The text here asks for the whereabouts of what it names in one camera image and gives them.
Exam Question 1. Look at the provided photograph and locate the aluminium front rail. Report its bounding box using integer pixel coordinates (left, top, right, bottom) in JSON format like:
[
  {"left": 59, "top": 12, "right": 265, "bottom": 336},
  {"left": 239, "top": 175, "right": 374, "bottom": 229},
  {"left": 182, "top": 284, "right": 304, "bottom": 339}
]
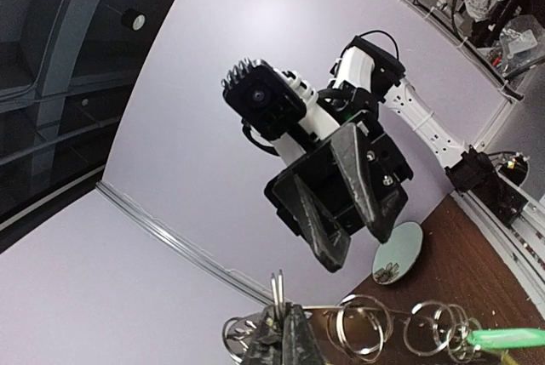
[{"left": 456, "top": 192, "right": 544, "bottom": 314}]

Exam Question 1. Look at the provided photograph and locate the right aluminium frame post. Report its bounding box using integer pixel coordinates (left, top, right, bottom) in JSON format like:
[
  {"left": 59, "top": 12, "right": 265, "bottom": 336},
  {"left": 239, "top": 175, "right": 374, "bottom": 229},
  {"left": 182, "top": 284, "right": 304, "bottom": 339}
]
[{"left": 96, "top": 180, "right": 273, "bottom": 305}]

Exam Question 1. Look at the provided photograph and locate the large keyring with red handle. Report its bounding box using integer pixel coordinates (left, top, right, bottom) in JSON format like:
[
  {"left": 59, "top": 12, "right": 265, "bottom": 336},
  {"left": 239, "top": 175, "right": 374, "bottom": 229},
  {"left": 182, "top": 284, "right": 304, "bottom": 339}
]
[{"left": 221, "top": 269, "right": 545, "bottom": 365}]

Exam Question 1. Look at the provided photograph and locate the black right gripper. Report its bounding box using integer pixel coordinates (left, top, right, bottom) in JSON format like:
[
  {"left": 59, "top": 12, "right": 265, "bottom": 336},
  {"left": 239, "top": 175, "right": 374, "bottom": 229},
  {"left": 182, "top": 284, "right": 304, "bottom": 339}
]
[{"left": 264, "top": 122, "right": 414, "bottom": 272}]

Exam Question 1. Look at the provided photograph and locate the right base circuit board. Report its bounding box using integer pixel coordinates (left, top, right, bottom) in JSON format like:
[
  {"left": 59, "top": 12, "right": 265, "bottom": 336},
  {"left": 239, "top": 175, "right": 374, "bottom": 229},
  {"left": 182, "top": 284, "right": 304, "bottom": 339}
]
[{"left": 488, "top": 151, "right": 529, "bottom": 185}]

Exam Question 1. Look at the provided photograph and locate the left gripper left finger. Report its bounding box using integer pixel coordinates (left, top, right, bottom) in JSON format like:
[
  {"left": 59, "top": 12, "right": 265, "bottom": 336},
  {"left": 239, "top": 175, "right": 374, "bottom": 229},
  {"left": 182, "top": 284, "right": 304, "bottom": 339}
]
[{"left": 241, "top": 305, "right": 284, "bottom": 365}]

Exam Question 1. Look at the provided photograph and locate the light green flower plate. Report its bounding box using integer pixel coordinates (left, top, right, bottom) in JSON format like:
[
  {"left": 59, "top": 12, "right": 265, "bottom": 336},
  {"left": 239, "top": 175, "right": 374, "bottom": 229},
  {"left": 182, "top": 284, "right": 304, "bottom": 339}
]
[{"left": 372, "top": 221, "right": 423, "bottom": 286}]

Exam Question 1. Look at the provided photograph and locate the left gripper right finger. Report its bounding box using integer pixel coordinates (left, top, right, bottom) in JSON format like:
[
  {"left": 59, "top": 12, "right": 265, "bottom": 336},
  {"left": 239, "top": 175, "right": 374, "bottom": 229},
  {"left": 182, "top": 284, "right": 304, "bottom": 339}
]
[{"left": 283, "top": 303, "right": 324, "bottom": 365}]

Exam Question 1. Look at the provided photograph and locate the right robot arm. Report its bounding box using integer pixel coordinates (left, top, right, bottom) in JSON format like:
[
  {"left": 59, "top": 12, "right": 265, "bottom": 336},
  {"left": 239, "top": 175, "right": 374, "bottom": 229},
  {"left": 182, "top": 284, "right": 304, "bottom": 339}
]
[{"left": 265, "top": 36, "right": 528, "bottom": 272}]

